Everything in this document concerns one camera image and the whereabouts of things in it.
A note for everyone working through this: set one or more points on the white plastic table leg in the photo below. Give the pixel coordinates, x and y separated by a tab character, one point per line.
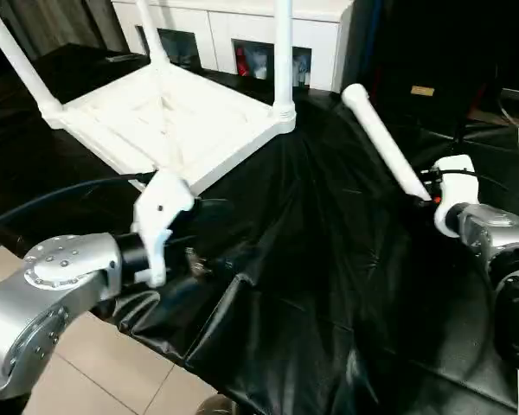
21	60
385	138
284	56
153	39

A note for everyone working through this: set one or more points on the white plastic table top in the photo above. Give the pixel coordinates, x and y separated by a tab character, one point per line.
199	125

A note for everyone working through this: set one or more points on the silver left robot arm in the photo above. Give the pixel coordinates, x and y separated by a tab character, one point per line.
47	294

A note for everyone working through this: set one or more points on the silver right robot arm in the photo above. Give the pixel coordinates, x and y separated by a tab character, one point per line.
497	242

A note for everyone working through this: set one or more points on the black mat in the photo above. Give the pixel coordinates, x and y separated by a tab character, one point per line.
307	259

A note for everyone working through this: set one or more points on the black box with yellow label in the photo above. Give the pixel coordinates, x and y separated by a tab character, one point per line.
437	56

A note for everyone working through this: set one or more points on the white cabinet with glass doors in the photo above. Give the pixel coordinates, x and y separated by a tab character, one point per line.
242	26

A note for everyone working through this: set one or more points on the grey curtain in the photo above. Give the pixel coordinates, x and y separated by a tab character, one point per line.
60	21

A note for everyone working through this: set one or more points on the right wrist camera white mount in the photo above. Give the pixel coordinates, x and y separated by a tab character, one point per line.
454	190

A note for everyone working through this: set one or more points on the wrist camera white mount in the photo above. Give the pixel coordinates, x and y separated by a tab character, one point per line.
160	216
454	190

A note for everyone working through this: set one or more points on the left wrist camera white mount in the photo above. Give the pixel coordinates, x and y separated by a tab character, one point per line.
160	216

